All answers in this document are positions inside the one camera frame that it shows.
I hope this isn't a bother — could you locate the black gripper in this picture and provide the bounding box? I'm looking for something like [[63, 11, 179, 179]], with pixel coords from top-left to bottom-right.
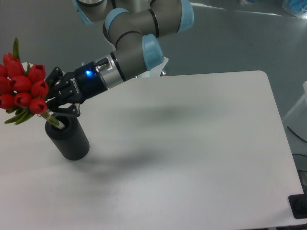
[[45, 62, 107, 117]]

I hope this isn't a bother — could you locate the blue plastic bag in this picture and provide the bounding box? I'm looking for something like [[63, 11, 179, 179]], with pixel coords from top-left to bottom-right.
[[282, 0, 307, 19]]

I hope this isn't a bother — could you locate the black device at table corner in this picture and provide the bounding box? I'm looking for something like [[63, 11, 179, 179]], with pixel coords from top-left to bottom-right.
[[288, 194, 307, 219]]

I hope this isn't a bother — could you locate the black ribbed cylindrical vase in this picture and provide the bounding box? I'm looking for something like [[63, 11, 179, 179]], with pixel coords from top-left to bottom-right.
[[45, 115, 90, 161]]

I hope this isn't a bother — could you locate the red tulip bouquet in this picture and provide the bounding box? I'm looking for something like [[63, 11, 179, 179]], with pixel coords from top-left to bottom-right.
[[0, 38, 65, 129]]

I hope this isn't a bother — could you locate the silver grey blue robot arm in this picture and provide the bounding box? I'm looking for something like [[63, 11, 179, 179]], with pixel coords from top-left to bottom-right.
[[47, 0, 194, 116]]

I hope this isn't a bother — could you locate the black cable on floor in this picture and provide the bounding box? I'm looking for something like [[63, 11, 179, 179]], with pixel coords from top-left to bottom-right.
[[286, 126, 307, 142]]

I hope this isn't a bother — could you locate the white rounded side table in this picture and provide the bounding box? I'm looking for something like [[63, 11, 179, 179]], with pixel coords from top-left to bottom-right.
[[22, 62, 33, 71]]

